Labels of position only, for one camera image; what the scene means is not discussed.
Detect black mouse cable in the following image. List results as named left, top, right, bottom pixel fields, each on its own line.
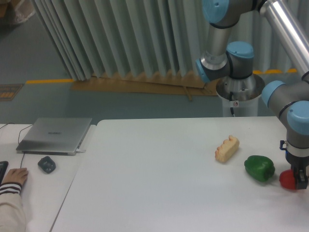
left=18, top=125, right=33, bottom=169

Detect black keyboard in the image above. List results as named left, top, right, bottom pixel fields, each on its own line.
left=0, top=161, right=9, bottom=184

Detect pale green folding curtain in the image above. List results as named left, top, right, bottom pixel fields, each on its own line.
left=32, top=0, right=309, bottom=83

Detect brown cardboard sheet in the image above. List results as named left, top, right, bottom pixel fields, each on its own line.
left=71, top=71, right=218, bottom=100

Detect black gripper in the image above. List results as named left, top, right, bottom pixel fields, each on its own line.
left=285, top=151, right=309, bottom=190

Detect cardboard boxes in corner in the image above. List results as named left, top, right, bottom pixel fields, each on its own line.
left=0, top=0, right=35, bottom=26

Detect beige toy cake slice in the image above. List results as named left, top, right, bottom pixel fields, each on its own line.
left=215, top=135, right=239, bottom=163

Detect green bell pepper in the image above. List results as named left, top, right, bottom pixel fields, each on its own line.
left=244, top=155, right=275, bottom=182

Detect person's hand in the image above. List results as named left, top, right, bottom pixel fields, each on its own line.
left=2, top=168, right=28, bottom=186

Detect red bell pepper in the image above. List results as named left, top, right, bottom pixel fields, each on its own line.
left=279, top=169, right=296, bottom=190

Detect striped cream sleeve forearm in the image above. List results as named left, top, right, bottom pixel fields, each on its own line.
left=0, top=182, right=26, bottom=232

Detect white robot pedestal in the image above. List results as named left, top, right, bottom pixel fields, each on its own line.
left=218, top=95, right=260, bottom=117

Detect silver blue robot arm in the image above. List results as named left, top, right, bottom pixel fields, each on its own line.
left=196, top=0, right=309, bottom=189

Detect silver closed laptop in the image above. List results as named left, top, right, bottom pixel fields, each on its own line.
left=16, top=117, right=92, bottom=155

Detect dark grey small tray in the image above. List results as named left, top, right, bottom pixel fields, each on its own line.
left=38, top=156, right=56, bottom=174

